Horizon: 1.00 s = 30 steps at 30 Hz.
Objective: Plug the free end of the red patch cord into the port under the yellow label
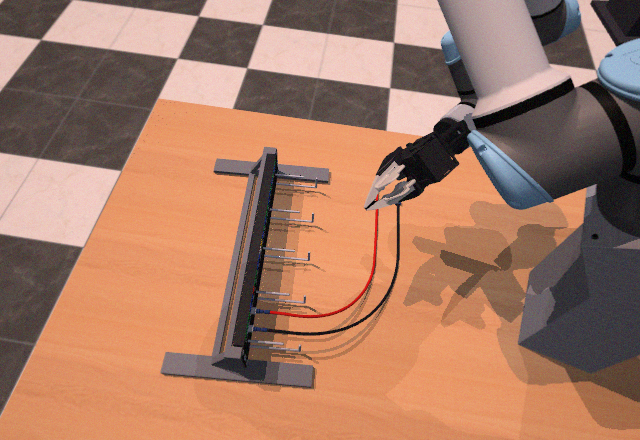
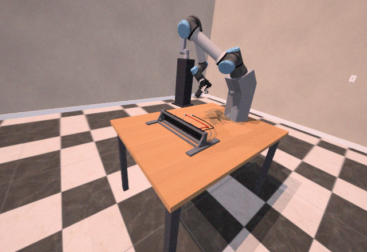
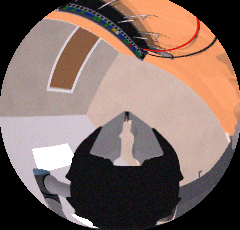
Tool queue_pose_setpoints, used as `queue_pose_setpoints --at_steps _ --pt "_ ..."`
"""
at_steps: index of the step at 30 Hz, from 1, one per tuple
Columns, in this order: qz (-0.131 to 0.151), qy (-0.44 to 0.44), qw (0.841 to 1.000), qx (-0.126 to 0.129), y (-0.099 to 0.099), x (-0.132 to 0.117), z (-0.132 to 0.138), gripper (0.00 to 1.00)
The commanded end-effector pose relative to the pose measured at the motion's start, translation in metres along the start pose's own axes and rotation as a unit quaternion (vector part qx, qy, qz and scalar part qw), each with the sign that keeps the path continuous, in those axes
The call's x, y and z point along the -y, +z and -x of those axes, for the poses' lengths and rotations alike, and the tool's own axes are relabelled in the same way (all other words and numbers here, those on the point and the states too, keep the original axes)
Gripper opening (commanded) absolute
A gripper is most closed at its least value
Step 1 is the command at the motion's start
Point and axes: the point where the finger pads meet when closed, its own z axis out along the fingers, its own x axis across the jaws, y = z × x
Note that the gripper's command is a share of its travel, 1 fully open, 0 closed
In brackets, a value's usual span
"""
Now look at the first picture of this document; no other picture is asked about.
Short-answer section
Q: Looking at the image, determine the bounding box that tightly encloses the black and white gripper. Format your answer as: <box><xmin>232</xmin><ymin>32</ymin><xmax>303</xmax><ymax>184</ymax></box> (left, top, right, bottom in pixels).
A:
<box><xmin>364</xmin><ymin>118</ymin><xmax>471</xmax><ymax>211</ymax></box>

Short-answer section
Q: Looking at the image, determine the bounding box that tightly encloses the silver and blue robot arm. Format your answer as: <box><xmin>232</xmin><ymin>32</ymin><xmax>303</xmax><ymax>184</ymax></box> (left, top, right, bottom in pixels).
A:
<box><xmin>437</xmin><ymin>0</ymin><xmax>640</xmax><ymax>238</ymax></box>

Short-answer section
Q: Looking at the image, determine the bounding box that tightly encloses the grey port rack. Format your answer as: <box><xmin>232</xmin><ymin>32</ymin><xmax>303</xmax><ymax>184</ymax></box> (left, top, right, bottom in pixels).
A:
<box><xmin>160</xmin><ymin>147</ymin><xmax>329</xmax><ymax>388</ymax></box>

